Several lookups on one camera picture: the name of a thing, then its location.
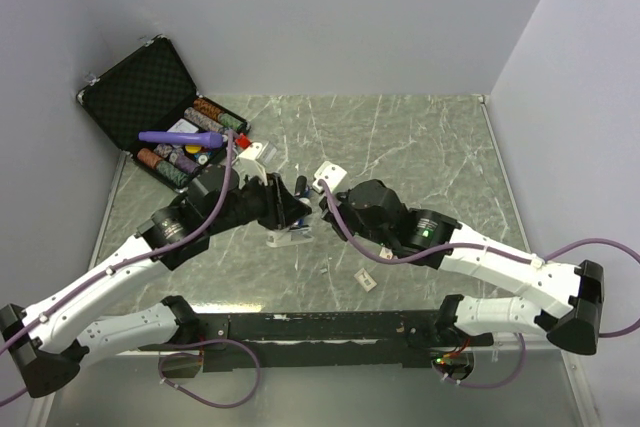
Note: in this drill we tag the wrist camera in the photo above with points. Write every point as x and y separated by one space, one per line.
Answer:
334 176
255 157

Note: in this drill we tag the blue stapler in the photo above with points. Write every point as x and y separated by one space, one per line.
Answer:
302 193

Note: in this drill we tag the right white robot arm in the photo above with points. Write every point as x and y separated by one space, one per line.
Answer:
562 302

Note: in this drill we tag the staple box with red label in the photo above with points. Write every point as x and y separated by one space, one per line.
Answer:
387 256

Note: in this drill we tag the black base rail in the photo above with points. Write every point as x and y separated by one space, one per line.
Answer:
409 338

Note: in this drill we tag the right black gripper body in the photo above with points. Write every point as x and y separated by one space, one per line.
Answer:
351 219

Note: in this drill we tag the white stapler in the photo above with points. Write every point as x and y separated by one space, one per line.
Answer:
289 237

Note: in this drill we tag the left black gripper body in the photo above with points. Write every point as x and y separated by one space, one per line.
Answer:
262 201

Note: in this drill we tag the small white staple box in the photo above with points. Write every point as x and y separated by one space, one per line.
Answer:
365 280

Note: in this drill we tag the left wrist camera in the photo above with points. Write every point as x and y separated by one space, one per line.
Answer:
255 157

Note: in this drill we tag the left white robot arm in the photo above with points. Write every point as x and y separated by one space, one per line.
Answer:
50 341

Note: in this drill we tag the black poker chip case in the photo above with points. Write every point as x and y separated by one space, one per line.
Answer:
152 90

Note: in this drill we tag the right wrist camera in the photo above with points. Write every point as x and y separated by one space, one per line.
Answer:
334 176

